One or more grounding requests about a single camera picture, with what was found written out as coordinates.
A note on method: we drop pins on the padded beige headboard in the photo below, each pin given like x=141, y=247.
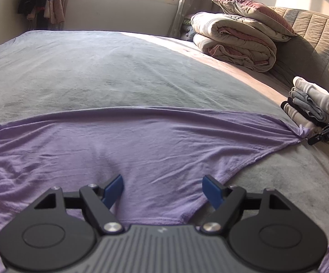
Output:
x=318, y=39

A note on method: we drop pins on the folded black garment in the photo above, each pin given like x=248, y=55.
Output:
x=300, y=112

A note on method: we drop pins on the beige maroon pillow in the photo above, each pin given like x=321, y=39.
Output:
x=252, y=11

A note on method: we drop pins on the small patterned pillow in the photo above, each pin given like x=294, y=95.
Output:
x=187, y=30

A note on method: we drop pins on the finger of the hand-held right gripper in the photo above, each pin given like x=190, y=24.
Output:
x=318, y=139

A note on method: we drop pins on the folded beige quilt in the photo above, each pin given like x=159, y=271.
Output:
x=232, y=39

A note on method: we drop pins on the purple pants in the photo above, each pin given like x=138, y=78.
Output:
x=153, y=148

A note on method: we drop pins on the folded white garment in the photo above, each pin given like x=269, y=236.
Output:
x=318, y=93

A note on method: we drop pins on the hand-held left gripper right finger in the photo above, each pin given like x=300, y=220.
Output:
x=212, y=192

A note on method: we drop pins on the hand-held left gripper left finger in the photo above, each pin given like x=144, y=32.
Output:
x=113, y=189

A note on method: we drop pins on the folded grey sweater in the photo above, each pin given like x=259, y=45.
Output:
x=309, y=106

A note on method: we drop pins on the hanging pink clothes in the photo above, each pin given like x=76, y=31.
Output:
x=55, y=11

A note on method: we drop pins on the folded beige garment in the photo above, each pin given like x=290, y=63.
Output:
x=298, y=121

